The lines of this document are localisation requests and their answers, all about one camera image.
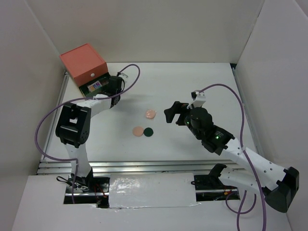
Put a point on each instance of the aluminium rail frame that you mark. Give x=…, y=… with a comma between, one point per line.
x=112, y=147

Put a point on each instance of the mauve eyeshadow palette clear case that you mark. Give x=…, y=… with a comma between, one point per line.
x=104, y=82

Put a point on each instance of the green drawer box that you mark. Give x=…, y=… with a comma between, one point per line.
x=84, y=88

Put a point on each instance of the round peach powder puff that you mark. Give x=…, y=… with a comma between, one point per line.
x=138, y=131

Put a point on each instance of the colourful square eyeshadow palette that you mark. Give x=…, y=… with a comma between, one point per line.
x=94, y=86

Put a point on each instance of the wrapped pink makeup sponge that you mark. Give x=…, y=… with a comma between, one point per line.
x=150, y=114

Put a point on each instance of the orange drawer box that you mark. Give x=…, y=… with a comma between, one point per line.
x=84, y=64

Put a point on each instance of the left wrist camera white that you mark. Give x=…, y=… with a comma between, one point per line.
x=122, y=75

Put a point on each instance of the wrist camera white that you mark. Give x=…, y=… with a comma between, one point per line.
x=122, y=75
x=198, y=99

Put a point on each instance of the white foil cover plate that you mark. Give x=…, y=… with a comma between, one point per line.
x=152, y=190

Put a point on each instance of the dark green round puff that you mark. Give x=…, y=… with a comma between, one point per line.
x=148, y=132

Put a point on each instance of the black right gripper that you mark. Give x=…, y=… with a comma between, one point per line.
x=177, y=108

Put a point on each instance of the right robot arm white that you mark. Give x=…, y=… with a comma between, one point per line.
x=277, y=184

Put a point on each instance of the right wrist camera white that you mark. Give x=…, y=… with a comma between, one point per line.
x=198, y=99

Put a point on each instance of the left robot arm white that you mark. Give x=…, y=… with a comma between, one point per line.
x=73, y=127

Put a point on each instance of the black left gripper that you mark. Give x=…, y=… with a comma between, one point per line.
x=120, y=89

